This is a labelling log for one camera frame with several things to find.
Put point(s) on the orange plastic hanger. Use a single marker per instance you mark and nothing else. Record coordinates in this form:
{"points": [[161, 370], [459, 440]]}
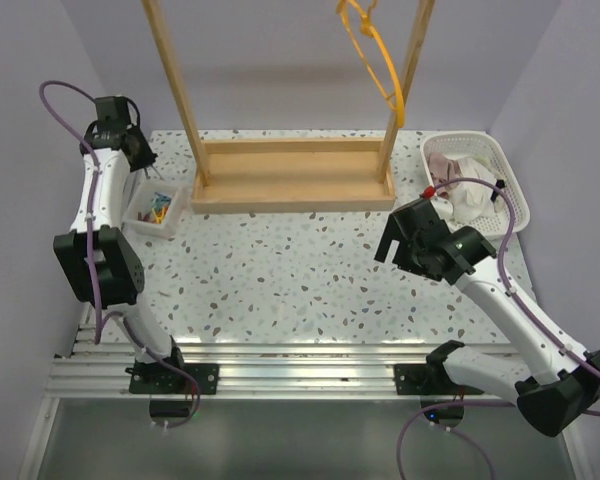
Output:
{"points": [[357, 19]]}

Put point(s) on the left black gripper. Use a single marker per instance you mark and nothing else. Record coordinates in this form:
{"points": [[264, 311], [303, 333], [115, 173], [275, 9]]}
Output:
{"points": [[148, 157]]}

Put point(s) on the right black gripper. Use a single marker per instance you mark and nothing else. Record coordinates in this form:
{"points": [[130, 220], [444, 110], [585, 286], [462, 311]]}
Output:
{"points": [[392, 232]]}

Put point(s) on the white underwear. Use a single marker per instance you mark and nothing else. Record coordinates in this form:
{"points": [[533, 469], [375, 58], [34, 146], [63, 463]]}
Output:
{"points": [[471, 200]]}

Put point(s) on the purple clothespin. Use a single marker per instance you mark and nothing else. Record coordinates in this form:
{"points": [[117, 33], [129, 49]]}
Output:
{"points": [[151, 172]]}

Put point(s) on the clothes in basket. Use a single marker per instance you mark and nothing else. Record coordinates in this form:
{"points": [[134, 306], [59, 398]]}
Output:
{"points": [[441, 170]]}

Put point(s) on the white clothespin tray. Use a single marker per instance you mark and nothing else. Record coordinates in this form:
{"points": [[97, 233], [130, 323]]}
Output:
{"points": [[140, 202]]}

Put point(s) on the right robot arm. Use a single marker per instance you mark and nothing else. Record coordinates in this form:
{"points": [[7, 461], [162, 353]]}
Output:
{"points": [[557, 380]]}

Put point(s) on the white laundry basket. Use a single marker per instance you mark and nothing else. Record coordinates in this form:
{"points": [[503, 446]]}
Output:
{"points": [[482, 147]]}

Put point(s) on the wooden hanging rack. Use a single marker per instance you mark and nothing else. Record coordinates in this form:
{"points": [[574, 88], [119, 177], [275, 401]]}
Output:
{"points": [[271, 175]]}

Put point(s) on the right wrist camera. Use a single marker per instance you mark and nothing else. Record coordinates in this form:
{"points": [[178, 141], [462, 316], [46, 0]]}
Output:
{"points": [[437, 197]]}

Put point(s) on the yellow clothespin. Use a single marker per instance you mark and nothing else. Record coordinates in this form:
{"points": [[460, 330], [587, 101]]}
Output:
{"points": [[157, 216]]}

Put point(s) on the aluminium mounting rail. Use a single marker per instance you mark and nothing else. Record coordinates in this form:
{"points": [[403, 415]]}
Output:
{"points": [[286, 305]]}

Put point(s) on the clothespins in tray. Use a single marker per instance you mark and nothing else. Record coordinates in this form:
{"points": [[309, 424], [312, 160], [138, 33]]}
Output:
{"points": [[158, 201]]}

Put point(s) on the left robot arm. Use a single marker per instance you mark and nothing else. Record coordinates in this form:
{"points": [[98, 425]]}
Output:
{"points": [[102, 267]]}

